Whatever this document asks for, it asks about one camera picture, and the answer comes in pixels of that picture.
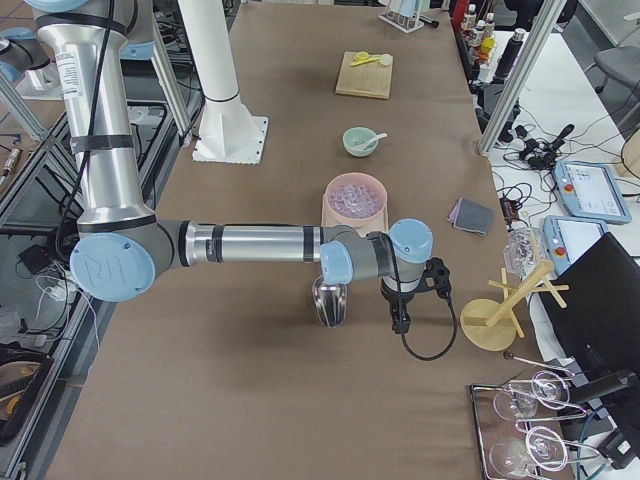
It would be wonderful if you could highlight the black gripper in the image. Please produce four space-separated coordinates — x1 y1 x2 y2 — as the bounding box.
380 257 450 334

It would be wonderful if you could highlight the white ceramic spoon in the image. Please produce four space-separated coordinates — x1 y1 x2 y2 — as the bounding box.
356 132 388 151

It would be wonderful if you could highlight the metal ice scoop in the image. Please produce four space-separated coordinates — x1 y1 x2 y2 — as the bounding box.
312 275 348 328

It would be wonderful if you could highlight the pink bowl of ice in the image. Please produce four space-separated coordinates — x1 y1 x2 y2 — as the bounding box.
323 172 387 219

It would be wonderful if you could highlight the mint green bowl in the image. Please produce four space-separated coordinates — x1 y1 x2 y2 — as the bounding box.
342 126 378 157

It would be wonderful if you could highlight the white round measuring spoon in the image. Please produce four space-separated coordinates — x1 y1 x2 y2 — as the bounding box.
378 54 393 67

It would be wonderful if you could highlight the yellow measuring spoon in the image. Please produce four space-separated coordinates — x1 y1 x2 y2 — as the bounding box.
350 51 379 67

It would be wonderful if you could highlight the wooden cup tree stand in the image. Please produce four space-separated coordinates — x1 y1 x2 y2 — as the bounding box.
460 260 569 352

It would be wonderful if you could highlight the beige plastic tray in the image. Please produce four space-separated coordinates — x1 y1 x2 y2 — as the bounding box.
321 195 389 236

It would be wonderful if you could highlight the clear plastic cup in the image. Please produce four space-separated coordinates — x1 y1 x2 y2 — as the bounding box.
503 227 543 277

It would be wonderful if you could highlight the upper wine glass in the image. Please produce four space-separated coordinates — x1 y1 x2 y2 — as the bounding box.
493 370 569 421

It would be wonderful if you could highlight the wine glass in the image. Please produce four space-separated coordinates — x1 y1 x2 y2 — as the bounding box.
493 370 569 421
489 426 568 479

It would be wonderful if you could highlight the metal glass rack tray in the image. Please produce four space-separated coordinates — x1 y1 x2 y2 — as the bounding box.
469 384 602 479

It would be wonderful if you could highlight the lower teach pendant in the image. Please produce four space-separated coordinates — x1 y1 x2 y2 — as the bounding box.
543 215 608 275

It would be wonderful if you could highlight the teach pendant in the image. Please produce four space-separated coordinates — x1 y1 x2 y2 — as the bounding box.
553 160 632 224
543 215 608 275

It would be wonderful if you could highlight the lower wine glass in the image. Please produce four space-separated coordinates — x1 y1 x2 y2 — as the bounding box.
489 426 568 479

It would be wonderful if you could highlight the black monitor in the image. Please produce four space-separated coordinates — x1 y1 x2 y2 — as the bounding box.
540 233 639 380

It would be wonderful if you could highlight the upper teach pendant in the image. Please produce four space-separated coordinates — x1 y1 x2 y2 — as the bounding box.
553 160 632 224

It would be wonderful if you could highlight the wooden cutting board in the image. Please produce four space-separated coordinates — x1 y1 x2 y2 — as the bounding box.
335 51 393 100

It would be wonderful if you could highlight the black water bottle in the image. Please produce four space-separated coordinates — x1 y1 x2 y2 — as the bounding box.
493 28 526 84

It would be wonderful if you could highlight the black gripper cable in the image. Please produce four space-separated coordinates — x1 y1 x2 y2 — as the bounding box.
379 234 459 361

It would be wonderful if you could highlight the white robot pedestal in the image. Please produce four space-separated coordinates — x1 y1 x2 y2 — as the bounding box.
179 0 268 165

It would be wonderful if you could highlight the white wire rack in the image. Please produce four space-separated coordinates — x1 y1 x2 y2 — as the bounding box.
378 0 440 33

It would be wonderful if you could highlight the aluminium frame post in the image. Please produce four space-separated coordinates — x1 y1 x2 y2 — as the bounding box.
477 0 566 157

